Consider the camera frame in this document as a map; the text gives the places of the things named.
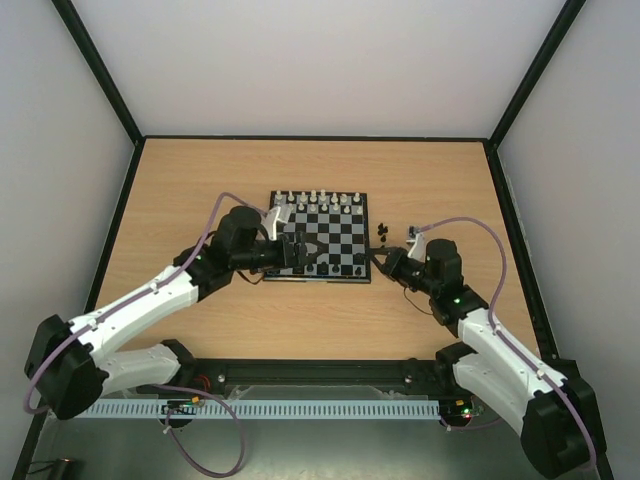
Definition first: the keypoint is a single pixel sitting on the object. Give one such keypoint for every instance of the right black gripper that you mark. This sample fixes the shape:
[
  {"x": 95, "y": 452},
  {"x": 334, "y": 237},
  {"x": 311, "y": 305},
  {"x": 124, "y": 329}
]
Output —
[{"x": 393, "y": 260}]

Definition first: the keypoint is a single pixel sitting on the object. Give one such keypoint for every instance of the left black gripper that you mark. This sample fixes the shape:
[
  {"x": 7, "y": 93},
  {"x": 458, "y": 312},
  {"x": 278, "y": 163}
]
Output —
[{"x": 300, "y": 260}]

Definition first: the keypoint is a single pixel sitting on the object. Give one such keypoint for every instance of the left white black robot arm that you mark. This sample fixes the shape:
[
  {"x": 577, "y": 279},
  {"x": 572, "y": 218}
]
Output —
[{"x": 73, "y": 363}]

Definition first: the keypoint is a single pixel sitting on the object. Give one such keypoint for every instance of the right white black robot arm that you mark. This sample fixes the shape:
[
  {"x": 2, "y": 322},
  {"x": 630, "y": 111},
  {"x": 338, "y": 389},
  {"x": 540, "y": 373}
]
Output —
[{"x": 553, "y": 411}]

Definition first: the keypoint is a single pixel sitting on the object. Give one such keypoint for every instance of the black and grey chessboard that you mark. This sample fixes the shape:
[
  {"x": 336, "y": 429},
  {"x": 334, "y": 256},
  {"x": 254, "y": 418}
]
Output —
[{"x": 346, "y": 234}]

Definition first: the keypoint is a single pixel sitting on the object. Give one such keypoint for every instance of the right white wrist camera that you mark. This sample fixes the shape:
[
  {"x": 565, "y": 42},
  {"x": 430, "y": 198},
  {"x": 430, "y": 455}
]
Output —
[{"x": 417, "y": 243}]

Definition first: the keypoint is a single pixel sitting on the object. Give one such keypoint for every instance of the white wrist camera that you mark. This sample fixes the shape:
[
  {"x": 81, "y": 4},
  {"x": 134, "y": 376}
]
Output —
[
  {"x": 417, "y": 243},
  {"x": 277, "y": 215}
]

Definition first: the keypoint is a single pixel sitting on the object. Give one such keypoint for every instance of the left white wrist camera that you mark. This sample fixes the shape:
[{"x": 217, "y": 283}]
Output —
[{"x": 277, "y": 215}]

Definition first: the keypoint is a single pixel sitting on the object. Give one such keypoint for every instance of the black aluminium mounting rail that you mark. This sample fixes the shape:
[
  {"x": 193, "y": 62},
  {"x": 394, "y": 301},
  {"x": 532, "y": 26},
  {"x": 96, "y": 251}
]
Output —
[{"x": 408, "y": 377}]

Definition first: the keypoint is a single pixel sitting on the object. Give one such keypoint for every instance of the light blue slotted cable duct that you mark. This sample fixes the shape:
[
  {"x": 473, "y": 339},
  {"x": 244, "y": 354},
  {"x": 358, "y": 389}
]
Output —
[{"x": 266, "y": 409}]

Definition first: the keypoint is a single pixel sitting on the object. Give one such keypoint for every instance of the black enclosure frame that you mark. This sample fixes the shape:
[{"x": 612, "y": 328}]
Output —
[{"x": 537, "y": 311}]

